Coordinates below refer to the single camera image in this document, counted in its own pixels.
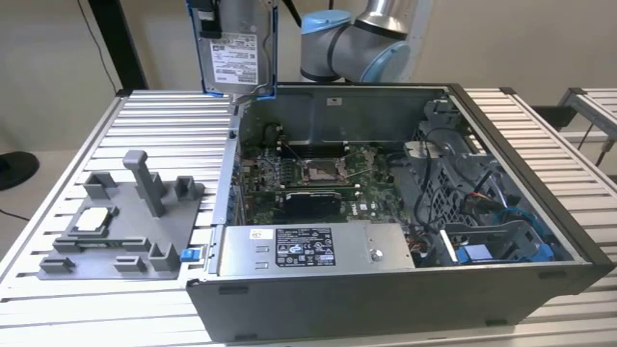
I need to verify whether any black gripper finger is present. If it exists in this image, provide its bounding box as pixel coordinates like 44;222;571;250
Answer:
191;0;224;40

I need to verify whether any hard disk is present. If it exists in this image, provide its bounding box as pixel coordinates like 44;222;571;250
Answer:
185;0;281;99

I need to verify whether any grey metal disk bay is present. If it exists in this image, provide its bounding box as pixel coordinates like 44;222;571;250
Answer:
389;97;583;269

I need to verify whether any green motherboard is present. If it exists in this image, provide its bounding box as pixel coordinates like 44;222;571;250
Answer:
235;142;407;228

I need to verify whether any CPU socket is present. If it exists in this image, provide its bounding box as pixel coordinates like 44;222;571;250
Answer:
297;156;349;184

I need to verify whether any black graphics card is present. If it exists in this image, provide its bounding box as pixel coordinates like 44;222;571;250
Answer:
281;190;344;220

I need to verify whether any black round stand foot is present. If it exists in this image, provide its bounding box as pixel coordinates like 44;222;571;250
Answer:
0;151;40;192

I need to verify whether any silver CPU chip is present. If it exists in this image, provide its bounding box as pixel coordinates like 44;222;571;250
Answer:
75;208;116;231

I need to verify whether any grey plastic parts rack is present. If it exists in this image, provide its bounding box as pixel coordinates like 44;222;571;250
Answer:
38;149;207;282

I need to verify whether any grey power supply unit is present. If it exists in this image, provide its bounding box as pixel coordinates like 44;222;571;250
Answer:
215;222;417;276

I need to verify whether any aluminium side table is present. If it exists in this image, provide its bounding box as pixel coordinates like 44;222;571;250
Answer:
557;86;617;144

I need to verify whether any black open PC case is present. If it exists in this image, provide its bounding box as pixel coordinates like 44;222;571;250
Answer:
185;81;617;343

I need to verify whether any black vertical post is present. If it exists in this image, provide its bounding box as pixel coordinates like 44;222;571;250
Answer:
86;0;149;91

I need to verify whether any white wall conduit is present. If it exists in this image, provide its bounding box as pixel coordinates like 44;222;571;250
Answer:
407;0;435;83

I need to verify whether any black wire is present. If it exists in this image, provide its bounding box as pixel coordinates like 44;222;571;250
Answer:
415;127;480;234

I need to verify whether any black floor cable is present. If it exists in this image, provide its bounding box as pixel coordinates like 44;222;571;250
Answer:
0;207;31;222

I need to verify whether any black table bracket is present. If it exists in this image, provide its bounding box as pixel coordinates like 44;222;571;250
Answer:
532;104;579;128

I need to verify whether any blue wire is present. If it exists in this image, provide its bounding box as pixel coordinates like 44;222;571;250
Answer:
495;205;549;262

